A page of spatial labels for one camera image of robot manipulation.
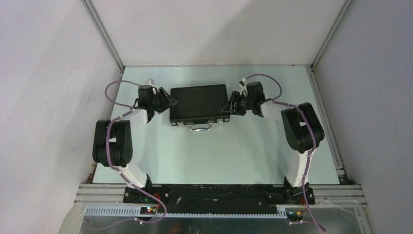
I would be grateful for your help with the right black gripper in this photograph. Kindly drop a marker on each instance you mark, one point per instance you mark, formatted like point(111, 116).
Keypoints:
point(229, 107)

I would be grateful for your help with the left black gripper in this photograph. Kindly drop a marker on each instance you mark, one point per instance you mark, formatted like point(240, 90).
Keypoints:
point(168, 101)

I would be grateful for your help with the black poker set case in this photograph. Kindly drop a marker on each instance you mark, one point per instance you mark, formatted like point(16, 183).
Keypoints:
point(198, 107)

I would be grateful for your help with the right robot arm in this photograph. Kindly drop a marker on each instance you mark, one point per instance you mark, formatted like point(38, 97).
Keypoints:
point(302, 127)

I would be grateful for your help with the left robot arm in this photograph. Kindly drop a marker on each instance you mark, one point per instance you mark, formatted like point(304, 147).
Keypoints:
point(113, 146)

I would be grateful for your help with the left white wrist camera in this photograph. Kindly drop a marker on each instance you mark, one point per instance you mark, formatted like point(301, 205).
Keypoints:
point(149, 83)

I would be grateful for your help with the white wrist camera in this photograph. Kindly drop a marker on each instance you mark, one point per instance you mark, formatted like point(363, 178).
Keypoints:
point(149, 83)
point(243, 86)

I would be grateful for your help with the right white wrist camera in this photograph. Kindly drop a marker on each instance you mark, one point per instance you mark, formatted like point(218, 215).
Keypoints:
point(243, 86)

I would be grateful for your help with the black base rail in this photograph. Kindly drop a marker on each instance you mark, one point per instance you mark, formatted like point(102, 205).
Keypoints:
point(255, 199)

